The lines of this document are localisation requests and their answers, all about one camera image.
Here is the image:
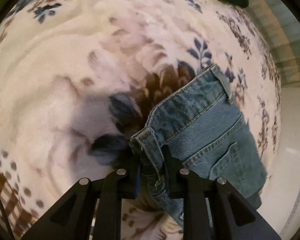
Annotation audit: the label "blue denim jeans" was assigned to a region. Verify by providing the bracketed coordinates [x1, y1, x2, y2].
[129, 64, 266, 225]

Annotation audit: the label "white bed headboard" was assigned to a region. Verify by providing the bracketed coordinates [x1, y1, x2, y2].
[258, 87, 300, 239]

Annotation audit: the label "floral fleece bed blanket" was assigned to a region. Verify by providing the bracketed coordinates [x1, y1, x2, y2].
[0, 0, 281, 239]

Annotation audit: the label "teal striped curtain right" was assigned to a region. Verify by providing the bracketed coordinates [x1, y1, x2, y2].
[247, 0, 300, 87]

